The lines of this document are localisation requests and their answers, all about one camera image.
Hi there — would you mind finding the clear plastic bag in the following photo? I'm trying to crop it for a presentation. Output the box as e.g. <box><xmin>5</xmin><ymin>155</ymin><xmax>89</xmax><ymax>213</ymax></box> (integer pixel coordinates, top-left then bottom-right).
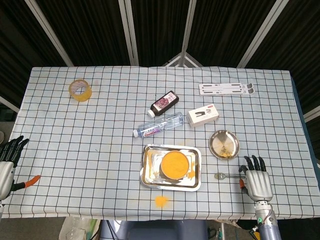
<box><xmin>58</xmin><ymin>216</ymin><xmax>101</xmax><ymax>240</ymax></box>

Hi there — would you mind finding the rectangular steel tray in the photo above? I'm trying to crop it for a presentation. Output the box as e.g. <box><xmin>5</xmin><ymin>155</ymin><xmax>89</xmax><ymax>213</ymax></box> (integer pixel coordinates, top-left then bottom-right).
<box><xmin>139</xmin><ymin>144</ymin><xmax>202</xmax><ymax>192</ymax></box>

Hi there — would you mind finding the small metal spoon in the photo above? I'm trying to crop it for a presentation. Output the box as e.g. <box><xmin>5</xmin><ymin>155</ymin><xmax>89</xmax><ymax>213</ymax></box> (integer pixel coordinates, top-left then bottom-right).
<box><xmin>214</xmin><ymin>172</ymin><xmax>246</xmax><ymax>180</ymax></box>

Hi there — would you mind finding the round steel plate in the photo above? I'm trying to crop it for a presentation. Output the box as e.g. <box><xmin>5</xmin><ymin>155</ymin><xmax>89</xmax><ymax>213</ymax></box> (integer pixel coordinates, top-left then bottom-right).
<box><xmin>208</xmin><ymin>129</ymin><xmax>240</xmax><ymax>160</ymax></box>

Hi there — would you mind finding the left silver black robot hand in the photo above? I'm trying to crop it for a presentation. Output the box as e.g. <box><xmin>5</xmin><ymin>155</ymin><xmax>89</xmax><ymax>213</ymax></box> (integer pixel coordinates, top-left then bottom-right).
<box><xmin>0</xmin><ymin>135</ymin><xmax>41</xmax><ymax>201</ymax></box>

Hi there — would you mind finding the dark juice bottle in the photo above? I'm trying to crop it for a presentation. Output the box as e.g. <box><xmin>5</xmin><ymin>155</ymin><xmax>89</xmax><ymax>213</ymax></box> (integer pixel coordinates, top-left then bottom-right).
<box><xmin>147</xmin><ymin>90</ymin><xmax>180</xmax><ymax>118</ymax></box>

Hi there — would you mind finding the white screen frame post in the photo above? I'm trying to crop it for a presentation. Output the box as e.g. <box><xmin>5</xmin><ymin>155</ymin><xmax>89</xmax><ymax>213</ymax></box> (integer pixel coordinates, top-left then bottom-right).
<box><xmin>0</xmin><ymin>96</ymin><xmax>20</xmax><ymax>113</ymax></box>
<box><xmin>237</xmin><ymin>0</ymin><xmax>290</xmax><ymax>69</ymax></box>
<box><xmin>24</xmin><ymin>0</ymin><xmax>74</xmax><ymax>67</ymax></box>
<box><xmin>179</xmin><ymin>0</ymin><xmax>197</xmax><ymax>67</ymax></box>
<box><xmin>118</xmin><ymin>0</ymin><xmax>140</xmax><ymax>67</ymax></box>
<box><xmin>303</xmin><ymin>104</ymin><xmax>320</xmax><ymax>123</ymax></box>

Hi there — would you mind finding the clear plastic water bottle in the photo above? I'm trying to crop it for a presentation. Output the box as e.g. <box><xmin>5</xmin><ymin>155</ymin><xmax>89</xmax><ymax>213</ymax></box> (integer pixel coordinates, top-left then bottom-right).
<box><xmin>132</xmin><ymin>112</ymin><xmax>185</xmax><ymax>139</ymax></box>

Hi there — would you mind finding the spilled yellow powder pile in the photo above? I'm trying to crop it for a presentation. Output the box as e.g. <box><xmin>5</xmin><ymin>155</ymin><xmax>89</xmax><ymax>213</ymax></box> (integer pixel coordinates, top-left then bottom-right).
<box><xmin>153</xmin><ymin>194</ymin><xmax>171</xmax><ymax>208</ymax></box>

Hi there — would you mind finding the white screen foot bracket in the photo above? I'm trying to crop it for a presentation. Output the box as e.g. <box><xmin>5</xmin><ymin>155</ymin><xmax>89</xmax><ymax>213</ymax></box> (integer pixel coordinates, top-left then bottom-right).
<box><xmin>162</xmin><ymin>52</ymin><xmax>203</xmax><ymax>68</ymax></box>

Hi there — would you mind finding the yellow packing tape roll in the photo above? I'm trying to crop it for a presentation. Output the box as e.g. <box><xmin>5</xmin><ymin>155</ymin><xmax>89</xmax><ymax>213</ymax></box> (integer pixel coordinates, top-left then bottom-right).
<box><xmin>68</xmin><ymin>79</ymin><xmax>93</xmax><ymax>103</ymax></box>

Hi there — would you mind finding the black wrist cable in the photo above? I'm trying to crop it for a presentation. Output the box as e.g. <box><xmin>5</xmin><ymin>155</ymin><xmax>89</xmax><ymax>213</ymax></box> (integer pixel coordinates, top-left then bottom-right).
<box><xmin>247</xmin><ymin>202</ymin><xmax>274</xmax><ymax>235</ymax></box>

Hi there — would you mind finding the bowl of yellow powder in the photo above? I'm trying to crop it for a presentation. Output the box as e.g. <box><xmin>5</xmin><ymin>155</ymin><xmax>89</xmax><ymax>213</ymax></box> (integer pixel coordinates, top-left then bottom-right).
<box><xmin>159</xmin><ymin>150</ymin><xmax>190</xmax><ymax>180</ymax></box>

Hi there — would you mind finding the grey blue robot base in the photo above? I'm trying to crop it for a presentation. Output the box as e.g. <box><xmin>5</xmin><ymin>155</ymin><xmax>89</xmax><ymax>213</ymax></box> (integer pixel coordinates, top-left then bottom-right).
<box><xmin>99</xmin><ymin>219</ymin><xmax>208</xmax><ymax>240</ymax></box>

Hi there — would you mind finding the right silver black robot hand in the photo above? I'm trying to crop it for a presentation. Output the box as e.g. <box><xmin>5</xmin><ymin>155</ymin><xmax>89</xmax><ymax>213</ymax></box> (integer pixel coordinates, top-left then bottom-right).
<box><xmin>238</xmin><ymin>154</ymin><xmax>274</xmax><ymax>202</ymax></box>

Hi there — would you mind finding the white black-grid tablecloth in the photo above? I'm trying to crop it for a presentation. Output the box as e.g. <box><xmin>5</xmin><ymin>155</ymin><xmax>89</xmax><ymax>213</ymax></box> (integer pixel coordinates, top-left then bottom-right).
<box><xmin>1</xmin><ymin>66</ymin><xmax>320</xmax><ymax>222</ymax></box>

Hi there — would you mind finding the white stapler box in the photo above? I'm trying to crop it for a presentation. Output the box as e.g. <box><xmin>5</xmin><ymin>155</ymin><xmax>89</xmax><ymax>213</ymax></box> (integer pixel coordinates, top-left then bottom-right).
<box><xmin>186</xmin><ymin>103</ymin><xmax>220</xmax><ymax>129</ymax></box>

